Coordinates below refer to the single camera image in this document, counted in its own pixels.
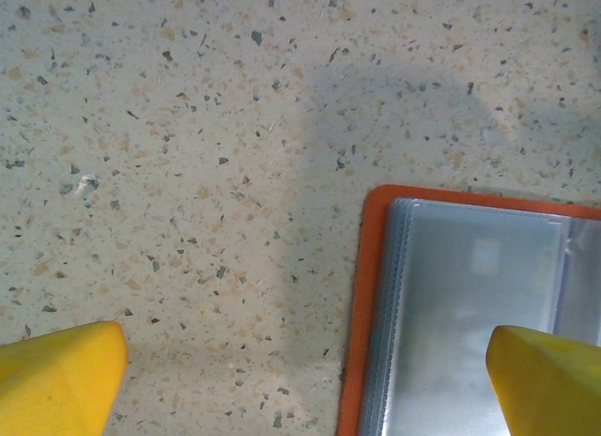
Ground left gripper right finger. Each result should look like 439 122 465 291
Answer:
485 324 601 436

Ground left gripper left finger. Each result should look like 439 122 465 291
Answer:
0 320 130 436

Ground orange card holder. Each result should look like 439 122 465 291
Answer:
335 183 601 436

